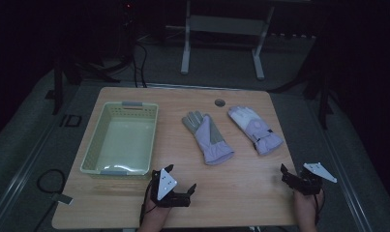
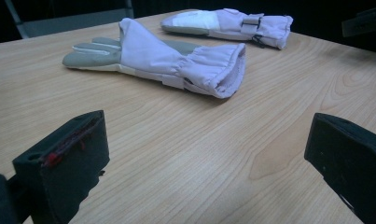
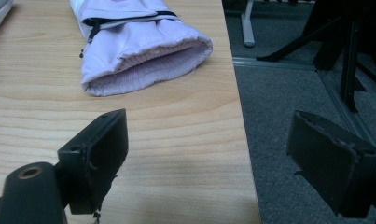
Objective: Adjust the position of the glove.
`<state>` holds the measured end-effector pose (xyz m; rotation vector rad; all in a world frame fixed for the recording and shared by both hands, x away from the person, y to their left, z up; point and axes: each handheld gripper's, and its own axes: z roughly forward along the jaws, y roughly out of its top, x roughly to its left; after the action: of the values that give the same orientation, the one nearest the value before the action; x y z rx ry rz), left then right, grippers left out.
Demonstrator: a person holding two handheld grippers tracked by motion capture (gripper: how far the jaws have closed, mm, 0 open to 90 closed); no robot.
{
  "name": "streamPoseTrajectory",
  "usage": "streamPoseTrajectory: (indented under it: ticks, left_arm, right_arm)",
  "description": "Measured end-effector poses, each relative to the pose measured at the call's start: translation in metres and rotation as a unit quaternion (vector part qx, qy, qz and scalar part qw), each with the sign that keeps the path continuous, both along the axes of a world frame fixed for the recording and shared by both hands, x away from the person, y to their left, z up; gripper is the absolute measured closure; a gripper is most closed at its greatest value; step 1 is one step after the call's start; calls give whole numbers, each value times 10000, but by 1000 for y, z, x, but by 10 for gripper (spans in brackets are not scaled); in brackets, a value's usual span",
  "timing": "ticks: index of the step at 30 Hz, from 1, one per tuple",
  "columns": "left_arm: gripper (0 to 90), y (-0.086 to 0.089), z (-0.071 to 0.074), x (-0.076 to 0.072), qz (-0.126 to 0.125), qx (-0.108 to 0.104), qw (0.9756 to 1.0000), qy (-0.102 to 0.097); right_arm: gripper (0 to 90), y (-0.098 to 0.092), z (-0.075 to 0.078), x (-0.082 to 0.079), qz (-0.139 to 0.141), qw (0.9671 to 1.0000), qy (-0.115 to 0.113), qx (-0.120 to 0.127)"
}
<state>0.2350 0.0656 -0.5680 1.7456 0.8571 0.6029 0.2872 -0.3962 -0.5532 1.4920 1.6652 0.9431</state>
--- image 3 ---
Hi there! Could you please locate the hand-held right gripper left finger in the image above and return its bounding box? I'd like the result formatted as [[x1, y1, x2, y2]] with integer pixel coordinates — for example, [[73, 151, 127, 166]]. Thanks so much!
[[57, 108, 130, 216]]

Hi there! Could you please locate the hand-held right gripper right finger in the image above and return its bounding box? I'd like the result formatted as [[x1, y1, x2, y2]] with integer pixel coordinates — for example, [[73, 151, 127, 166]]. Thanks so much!
[[285, 110, 376, 218]]

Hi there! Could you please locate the lavender glove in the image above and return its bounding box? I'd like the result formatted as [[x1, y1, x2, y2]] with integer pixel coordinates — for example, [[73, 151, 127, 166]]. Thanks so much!
[[69, 0, 214, 97]]

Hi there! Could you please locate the black tripod stand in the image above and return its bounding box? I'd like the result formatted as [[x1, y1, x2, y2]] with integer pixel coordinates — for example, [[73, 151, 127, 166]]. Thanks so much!
[[256, 0, 376, 115]]

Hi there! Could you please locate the white metal table frame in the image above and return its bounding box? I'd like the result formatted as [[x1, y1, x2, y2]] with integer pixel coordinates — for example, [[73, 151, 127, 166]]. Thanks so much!
[[241, 0, 256, 49]]

